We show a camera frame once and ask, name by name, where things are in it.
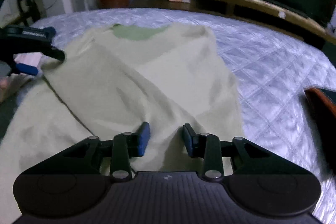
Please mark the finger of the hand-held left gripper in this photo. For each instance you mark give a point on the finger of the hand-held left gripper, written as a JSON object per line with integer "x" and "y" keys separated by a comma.
{"x": 26, "y": 69}
{"x": 56, "y": 53}

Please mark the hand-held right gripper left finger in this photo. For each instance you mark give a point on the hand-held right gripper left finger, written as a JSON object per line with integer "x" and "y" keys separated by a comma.
{"x": 144, "y": 138}

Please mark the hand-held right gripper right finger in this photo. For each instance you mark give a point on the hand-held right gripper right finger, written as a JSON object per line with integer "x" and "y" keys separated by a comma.
{"x": 189, "y": 140}

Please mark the pink garment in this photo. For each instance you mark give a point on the pink garment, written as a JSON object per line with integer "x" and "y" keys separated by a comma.
{"x": 27, "y": 59}

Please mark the light green shirt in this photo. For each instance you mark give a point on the light green shirt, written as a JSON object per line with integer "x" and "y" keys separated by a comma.
{"x": 131, "y": 77}

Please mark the silver quilted bedspread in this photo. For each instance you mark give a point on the silver quilted bedspread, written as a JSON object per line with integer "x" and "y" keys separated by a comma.
{"x": 262, "y": 61}

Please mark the low wooden cabinet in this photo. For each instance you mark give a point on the low wooden cabinet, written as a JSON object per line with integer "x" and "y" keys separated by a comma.
{"x": 157, "y": 2}

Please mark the orange-edged dark zip case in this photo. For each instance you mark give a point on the orange-edged dark zip case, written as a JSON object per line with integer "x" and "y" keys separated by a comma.
{"x": 323, "y": 100}

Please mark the light wooden television riser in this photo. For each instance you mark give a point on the light wooden television riser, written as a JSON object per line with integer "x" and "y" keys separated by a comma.
{"x": 249, "y": 1}

